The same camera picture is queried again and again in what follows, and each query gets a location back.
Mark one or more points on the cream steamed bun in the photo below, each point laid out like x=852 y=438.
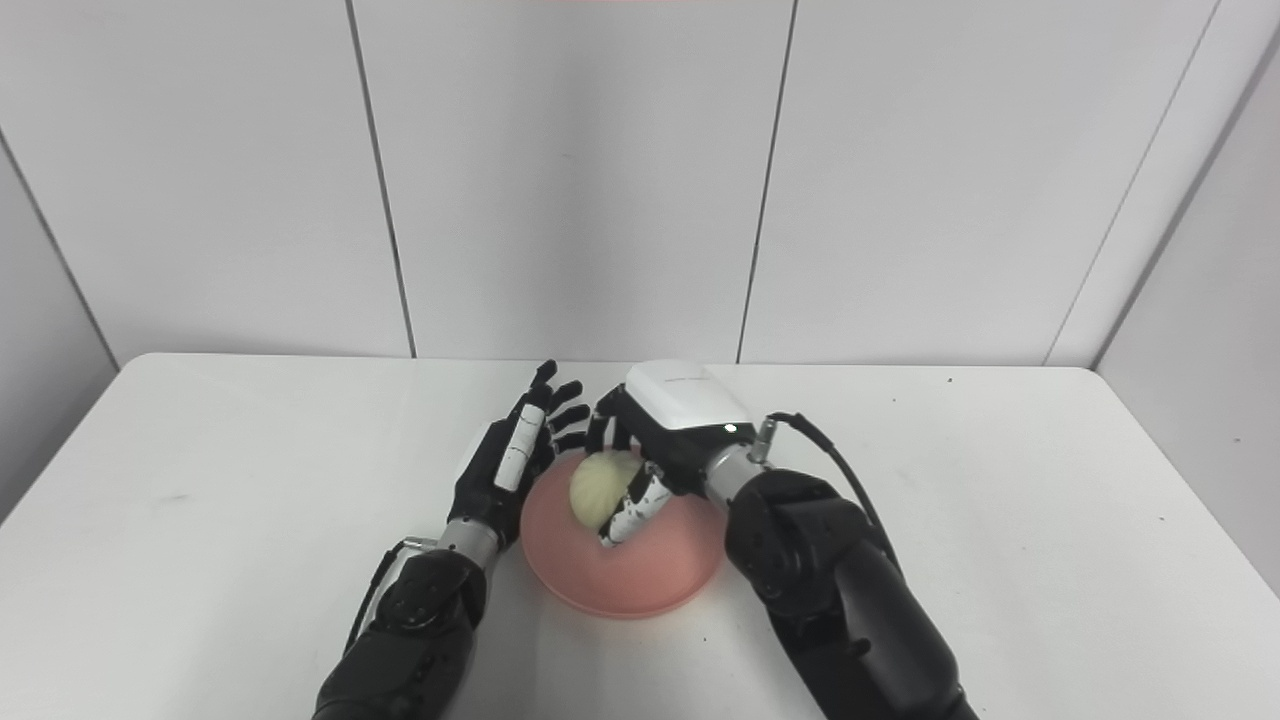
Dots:
x=600 y=487

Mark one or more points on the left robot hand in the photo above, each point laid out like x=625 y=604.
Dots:
x=510 y=460

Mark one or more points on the pink round plate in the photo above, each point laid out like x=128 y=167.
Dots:
x=625 y=560

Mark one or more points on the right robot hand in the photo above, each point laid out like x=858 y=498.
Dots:
x=665 y=430

